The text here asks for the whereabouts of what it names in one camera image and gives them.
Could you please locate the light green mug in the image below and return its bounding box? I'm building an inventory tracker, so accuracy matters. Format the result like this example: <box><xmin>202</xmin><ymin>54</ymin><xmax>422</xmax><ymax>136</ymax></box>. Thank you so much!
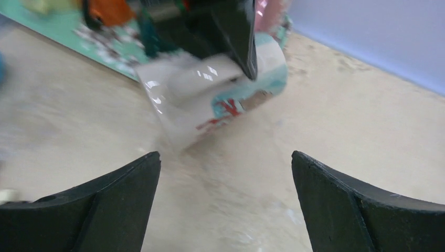
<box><xmin>21</xmin><ymin>0</ymin><xmax>81</xmax><ymax>15</ymax></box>

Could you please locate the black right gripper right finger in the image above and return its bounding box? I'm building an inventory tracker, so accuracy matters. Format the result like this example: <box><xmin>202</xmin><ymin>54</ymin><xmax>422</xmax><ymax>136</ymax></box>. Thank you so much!
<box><xmin>292</xmin><ymin>151</ymin><xmax>444</xmax><ymax>251</ymax></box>

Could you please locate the green floral tray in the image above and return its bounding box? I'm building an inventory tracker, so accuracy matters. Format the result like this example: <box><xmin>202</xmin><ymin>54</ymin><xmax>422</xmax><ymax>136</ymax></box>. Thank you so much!
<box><xmin>1</xmin><ymin>1</ymin><xmax>149</xmax><ymax>79</ymax></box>

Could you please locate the orange mug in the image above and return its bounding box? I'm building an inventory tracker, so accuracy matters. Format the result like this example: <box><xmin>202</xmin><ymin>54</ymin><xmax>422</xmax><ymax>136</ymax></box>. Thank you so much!
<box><xmin>80</xmin><ymin>0</ymin><xmax>136</xmax><ymax>30</ymax></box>

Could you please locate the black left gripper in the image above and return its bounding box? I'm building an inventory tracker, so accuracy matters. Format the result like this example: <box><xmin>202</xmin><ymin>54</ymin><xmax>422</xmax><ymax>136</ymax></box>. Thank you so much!
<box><xmin>139</xmin><ymin>0</ymin><xmax>258</xmax><ymax>80</ymax></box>

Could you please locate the pink ghost mug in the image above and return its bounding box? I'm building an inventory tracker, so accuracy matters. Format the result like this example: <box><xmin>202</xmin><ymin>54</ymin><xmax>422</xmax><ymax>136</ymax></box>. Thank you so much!
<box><xmin>254</xmin><ymin>0</ymin><xmax>292</xmax><ymax>36</ymax></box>

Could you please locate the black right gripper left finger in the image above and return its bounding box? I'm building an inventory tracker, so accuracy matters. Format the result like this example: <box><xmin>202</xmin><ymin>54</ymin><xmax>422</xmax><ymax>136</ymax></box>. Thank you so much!
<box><xmin>1</xmin><ymin>152</ymin><xmax>161</xmax><ymax>251</ymax></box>

